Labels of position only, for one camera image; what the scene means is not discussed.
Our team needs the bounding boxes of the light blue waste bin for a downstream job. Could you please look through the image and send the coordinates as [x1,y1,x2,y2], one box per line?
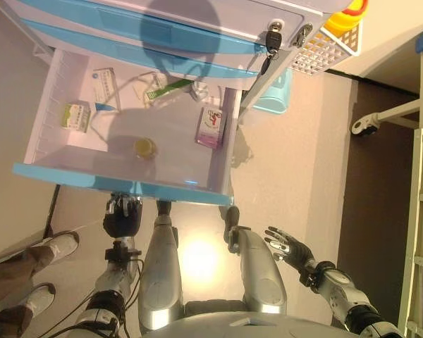
[250,66,293,115]

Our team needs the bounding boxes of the clear bottle yellow capsules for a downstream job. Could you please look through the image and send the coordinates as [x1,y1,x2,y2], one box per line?
[133,137,159,161]

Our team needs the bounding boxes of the white blue medicine box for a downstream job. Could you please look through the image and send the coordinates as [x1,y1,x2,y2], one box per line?
[91,68,123,112]

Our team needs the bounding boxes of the white mesh side basket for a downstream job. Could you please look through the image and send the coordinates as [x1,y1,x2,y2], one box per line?
[290,6,364,77]

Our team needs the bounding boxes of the pink purple medicine box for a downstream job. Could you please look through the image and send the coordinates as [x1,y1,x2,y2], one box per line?
[194,106,228,149]

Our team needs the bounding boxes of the yellow container red lid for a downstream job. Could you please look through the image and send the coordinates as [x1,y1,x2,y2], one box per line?
[324,0,369,35]

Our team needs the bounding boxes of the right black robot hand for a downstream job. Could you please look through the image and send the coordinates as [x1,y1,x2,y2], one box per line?
[263,226,318,272]

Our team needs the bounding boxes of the white sneaker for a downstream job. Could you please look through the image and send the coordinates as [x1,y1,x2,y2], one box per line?
[24,283,56,316]
[38,230,80,265]

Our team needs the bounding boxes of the grey robot torso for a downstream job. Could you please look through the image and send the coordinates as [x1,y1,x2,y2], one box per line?
[140,299,360,338]

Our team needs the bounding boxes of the black cart key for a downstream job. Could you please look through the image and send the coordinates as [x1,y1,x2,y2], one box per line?
[259,19,286,77]

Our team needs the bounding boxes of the white medical cart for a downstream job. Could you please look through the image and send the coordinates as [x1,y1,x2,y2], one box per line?
[0,0,357,117]

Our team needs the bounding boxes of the right silver robot leg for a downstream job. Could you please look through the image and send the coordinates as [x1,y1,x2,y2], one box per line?
[222,206,288,314]

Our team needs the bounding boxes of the brown trouser leg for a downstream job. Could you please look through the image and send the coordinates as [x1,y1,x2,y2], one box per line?
[0,304,35,338]
[0,242,54,293]

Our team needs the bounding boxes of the white bed caster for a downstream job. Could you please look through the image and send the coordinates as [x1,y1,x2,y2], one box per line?
[350,118,379,137]

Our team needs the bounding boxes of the small green white medicine box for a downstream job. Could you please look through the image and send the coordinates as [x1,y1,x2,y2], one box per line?
[60,101,92,134]

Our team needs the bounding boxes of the long green white medicine box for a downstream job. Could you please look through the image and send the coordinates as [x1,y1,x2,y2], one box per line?
[142,77,195,106]

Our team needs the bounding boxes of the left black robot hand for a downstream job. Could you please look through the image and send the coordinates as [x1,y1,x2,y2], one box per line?
[102,192,144,239]

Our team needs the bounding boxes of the white pill bottle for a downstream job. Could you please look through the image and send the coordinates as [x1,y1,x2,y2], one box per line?
[192,82,209,103]

